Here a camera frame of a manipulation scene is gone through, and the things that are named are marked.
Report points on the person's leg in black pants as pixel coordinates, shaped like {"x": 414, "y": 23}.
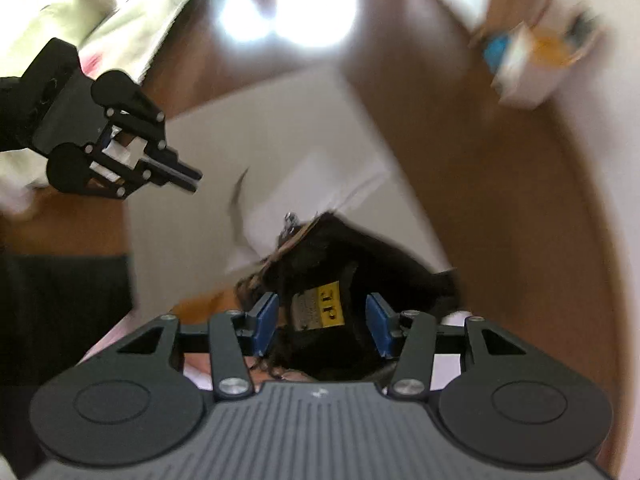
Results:
{"x": 60, "y": 320}

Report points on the tan leather boot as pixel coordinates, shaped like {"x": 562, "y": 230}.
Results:
{"x": 360, "y": 270}

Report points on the person's left forearm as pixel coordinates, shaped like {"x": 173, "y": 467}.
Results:
{"x": 17, "y": 115}

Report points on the white bin with yellow bag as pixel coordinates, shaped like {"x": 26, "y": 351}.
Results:
{"x": 540, "y": 65}

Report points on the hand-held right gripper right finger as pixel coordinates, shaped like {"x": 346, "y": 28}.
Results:
{"x": 377, "y": 322}

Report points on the pale green sofa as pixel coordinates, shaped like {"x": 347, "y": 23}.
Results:
{"x": 100, "y": 20}

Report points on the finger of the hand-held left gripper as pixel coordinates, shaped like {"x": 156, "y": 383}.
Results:
{"x": 145, "y": 181}
{"x": 157, "y": 135}

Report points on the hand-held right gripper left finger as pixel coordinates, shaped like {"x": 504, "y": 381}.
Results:
{"x": 265, "y": 322}

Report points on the dark brown shoelace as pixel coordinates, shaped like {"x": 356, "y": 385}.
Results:
{"x": 239, "y": 200}

